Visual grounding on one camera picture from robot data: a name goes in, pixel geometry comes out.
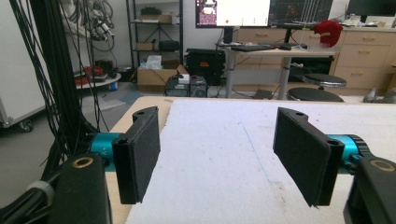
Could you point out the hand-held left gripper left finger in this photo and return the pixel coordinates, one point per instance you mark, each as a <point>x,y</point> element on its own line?
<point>137,161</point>

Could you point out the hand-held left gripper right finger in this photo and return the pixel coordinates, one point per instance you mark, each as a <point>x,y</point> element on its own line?
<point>300,155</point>

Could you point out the black round stool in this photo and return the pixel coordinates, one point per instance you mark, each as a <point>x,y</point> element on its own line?
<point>323,79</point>
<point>311,94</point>

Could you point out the white foam mat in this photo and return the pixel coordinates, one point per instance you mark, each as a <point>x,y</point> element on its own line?
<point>218,155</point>

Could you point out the cardboard box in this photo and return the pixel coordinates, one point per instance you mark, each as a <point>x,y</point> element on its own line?
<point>152,79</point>

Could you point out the round white table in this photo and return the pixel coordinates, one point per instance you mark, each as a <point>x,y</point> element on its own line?
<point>102,81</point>

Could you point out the black computer tower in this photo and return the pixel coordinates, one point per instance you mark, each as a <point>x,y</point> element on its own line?
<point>186,88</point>

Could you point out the light wooden desk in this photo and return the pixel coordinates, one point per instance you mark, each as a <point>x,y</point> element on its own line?
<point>280,53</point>

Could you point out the black keyboard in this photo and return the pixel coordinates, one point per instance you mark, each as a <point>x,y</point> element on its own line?
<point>252,48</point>

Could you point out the wooden drawer cabinet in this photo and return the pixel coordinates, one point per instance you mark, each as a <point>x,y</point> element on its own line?
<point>364,56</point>

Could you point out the black equipment case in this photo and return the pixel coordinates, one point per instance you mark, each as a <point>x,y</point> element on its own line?
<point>205,63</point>

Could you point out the black bag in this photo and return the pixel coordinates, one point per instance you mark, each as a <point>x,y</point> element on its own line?
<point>169,45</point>

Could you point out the red cap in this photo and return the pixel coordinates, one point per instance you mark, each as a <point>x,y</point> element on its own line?
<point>328,31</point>

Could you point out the black metal shelf rack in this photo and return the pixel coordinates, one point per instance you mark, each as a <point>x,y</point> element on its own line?
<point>134,31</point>

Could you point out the dark computer monitor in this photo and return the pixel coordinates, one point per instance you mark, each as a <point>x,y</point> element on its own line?
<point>299,11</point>

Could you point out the white cabinet on casters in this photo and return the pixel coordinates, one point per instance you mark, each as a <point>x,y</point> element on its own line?
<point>18,77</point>

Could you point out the lit computer monitor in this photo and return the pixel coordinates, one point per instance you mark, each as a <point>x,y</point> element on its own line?
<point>243,12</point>

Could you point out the black monitor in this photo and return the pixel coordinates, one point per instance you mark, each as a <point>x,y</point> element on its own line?
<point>370,6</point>

